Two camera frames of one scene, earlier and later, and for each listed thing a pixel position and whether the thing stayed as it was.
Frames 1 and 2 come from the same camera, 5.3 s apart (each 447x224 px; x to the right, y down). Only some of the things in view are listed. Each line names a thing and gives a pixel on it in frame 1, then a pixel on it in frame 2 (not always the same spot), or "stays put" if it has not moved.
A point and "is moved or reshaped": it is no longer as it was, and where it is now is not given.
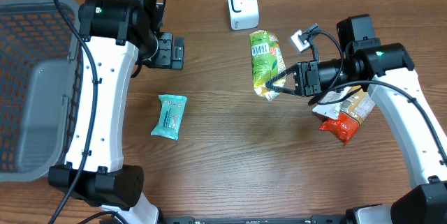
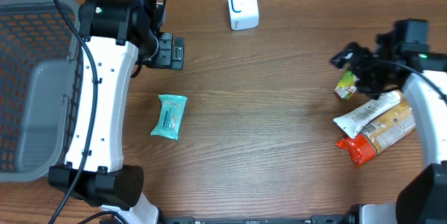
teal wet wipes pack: (170, 116) stays put
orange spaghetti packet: (355, 109) to (363, 147)
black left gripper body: (171, 51) stays put
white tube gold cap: (332, 109) to (355, 122)
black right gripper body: (304, 78) to (354, 65)
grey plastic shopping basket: (41, 88) stays put
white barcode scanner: (243, 5) stays put
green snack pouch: (268, 63) is moved or reshaped
